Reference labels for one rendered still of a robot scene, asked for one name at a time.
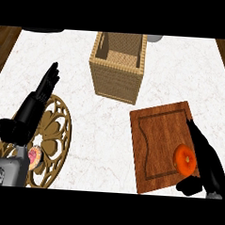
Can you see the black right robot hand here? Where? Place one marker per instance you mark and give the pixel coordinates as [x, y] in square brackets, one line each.
[209, 161]

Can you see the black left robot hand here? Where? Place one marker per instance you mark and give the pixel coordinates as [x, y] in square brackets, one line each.
[28, 117]

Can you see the black round object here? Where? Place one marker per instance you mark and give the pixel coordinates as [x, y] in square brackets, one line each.
[42, 29]

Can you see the tan wicker basket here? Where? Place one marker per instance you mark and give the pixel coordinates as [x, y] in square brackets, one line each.
[117, 70]

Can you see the pink frosted cupcake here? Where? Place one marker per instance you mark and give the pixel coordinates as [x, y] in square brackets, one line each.
[35, 157]

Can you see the grey round object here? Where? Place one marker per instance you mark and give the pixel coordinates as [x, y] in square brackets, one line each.
[154, 38]

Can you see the brown wooden cutting board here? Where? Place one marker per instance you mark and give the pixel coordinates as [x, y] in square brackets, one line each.
[161, 145]

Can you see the gold ornate round trivet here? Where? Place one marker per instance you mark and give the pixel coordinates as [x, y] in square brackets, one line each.
[51, 142]

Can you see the orange squash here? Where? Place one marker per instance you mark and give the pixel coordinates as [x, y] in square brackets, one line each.
[184, 160]

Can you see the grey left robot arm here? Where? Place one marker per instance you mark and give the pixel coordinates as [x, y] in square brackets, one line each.
[7, 169]

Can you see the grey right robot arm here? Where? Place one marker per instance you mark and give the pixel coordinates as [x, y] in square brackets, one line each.
[215, 195]

